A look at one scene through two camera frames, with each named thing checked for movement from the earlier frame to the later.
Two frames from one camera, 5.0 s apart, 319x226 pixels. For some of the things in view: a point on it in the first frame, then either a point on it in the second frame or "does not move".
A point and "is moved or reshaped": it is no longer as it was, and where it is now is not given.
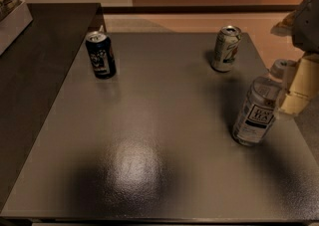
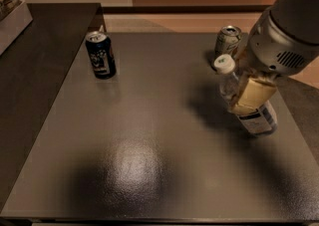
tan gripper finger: (284, 28) -> (240, 57)
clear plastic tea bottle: (258, 109) is moved or reshaped
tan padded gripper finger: (304, 83) -> (254, 94)
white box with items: (15, 15) does not move
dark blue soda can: (102, 56) does not move
